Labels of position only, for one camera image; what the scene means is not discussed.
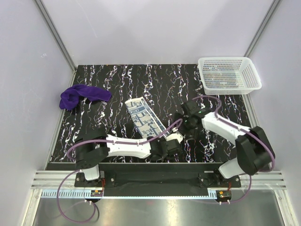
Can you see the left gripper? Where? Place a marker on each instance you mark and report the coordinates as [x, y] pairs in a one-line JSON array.
[[162, 139]]

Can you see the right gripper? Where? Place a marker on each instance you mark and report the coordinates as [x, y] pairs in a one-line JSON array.
[[190, 134]]

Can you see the blue white patterned towel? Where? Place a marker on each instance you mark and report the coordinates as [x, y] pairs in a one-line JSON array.
[[144, 118]]

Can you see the purple towel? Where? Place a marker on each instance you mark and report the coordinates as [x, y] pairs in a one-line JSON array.
[[70, 97]]

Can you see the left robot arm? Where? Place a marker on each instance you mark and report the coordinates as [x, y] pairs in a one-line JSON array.
[[94, 147]]

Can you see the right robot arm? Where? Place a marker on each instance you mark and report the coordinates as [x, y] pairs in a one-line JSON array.
[[254, 151]]

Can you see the black marble pattern mat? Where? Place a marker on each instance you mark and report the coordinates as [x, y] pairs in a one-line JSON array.
[[165, 88]]

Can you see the white plastic basket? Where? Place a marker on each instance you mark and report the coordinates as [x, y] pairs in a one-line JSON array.
[[228, 75]]

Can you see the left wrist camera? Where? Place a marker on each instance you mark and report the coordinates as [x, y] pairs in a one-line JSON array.
[[177, 136]]

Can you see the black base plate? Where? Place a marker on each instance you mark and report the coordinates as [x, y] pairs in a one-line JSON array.
[[168, 167]]

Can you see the aluminium frame rail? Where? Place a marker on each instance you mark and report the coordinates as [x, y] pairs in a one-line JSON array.
[[272, 180]]

